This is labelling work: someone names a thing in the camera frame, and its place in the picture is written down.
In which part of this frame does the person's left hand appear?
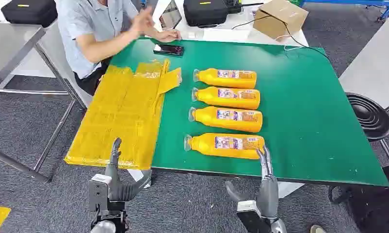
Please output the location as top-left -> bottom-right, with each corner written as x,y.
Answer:
156,28 -> 182,43

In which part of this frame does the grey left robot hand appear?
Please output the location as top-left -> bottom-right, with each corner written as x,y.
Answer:
104,137 -> 152,203

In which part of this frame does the person's right hand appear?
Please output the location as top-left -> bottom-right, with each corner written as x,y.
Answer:
130,6 -> 155,35

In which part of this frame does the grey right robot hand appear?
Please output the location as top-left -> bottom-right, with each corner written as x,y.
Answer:
226,146 -> 279,221

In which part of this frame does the orange drink bottle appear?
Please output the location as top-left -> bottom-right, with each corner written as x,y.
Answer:
193,67 -> 258,90
183,133 -> 266,161
188,106 -> 263,133
191,86 -> 261,110

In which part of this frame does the black smartphone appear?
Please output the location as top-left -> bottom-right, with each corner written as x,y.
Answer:
153,43 -> 185,57

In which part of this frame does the tablet computer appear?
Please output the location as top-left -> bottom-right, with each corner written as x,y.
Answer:
158,0 -> 183,31

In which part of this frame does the black carry case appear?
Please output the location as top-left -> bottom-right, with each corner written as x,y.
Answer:
0,0 -> 58,28
183,0 -> 229,28

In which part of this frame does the person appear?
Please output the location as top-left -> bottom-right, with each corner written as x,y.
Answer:
54,0 -> 182,97

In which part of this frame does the yellow plastic sheet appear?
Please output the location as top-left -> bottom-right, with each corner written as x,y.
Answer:
64,59 -> 182,170

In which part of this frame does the black radio with antenna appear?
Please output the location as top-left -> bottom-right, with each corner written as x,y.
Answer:
225,0 -> 264,14

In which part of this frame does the green table mat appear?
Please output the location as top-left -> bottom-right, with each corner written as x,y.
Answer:
109,36 -> 389,188

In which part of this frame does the black bag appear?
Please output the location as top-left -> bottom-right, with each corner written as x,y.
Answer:
328,161 -> 389,233

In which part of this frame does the brown cardboard box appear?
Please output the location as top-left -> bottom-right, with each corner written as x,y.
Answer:
253,0 -> 309,41

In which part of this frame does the steel table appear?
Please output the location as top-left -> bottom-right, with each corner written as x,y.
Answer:
0,23 -> 70,100

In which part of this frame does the grey side table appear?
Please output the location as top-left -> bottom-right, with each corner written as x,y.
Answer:
338,9 -> 389,121

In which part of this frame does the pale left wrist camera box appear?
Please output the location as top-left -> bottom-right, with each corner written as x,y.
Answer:
88,174 -> 113,213

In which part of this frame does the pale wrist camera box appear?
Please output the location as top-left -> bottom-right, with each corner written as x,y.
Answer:
88,174 -> 113,213
236,200 -> 273,233

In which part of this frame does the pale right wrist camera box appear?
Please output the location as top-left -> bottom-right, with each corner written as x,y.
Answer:
236,200 -> 273,233

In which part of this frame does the black cable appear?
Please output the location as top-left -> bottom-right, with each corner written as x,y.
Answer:
231,13 -> 332,62

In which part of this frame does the white cable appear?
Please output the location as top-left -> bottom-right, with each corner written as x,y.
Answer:
274,33 -> 305,52

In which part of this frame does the blue metal frame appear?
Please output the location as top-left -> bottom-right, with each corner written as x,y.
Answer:
299,0 -> 389,21

